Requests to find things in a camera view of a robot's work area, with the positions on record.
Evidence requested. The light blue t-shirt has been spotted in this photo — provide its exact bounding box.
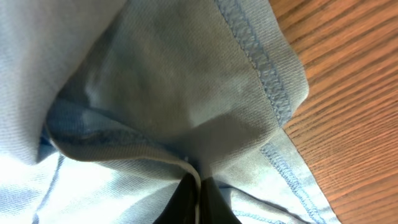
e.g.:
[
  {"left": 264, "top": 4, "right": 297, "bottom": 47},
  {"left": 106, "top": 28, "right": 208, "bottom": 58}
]
[{"left": 1, "top": 0, "right": 338, "bottom": 223}]

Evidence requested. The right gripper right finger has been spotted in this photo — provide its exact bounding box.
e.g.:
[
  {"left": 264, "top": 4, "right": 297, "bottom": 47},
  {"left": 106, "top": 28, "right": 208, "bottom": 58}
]
[{"left": 200, "top": 177, "right": 241, "bottom": 224}]

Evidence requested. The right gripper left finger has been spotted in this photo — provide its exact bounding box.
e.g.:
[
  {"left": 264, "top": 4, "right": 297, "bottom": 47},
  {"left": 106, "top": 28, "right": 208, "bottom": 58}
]
[{"left": 154, "top": 174, "right": 197, "bottom": 224}]

